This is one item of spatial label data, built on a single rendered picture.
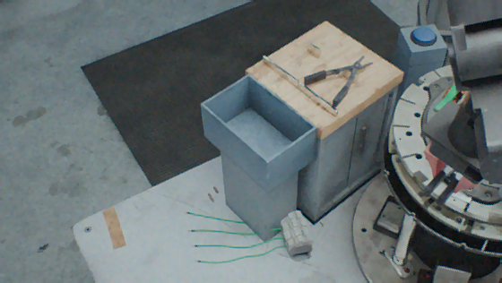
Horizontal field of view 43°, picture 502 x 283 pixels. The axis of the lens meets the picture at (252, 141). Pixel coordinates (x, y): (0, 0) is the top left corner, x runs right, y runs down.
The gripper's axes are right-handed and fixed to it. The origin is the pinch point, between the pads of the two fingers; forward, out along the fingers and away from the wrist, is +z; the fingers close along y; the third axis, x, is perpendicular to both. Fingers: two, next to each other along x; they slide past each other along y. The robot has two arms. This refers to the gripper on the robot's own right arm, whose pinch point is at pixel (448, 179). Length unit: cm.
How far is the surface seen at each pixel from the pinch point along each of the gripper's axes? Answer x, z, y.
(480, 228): 4.6, 11.0, 6.5
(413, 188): 3.9, 11.7, -4.4
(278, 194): -2.4, 28.8, -23.9
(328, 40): 21.1, 14.4, -34.1
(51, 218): -13, 130, -107
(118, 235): -23, 44, -45
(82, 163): 9, 131, -119
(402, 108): 13.2, 9.2, -13.8
